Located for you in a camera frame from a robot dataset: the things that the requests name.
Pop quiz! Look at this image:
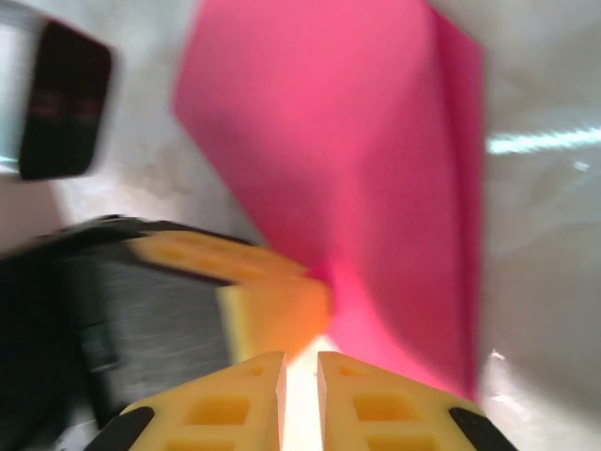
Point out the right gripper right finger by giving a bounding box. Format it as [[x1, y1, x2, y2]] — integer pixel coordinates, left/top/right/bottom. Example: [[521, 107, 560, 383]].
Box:
[[316, 350, 506, 451]]

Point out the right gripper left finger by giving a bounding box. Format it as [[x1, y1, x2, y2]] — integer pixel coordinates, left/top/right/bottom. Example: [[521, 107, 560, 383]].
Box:
[[93, 350, 287, 451]]

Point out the pink paper sheet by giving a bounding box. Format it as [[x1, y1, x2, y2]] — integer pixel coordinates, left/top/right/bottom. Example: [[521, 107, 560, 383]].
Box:
[[171, 0, 487, 405]]

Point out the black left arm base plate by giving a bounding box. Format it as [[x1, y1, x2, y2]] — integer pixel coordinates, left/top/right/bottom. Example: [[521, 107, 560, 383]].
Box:
[[18, 21, 115, 182]]

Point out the aluminium mounting rail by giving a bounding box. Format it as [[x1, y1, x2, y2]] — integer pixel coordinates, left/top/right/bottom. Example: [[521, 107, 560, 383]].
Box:
[[0, 0, 46, 178]]

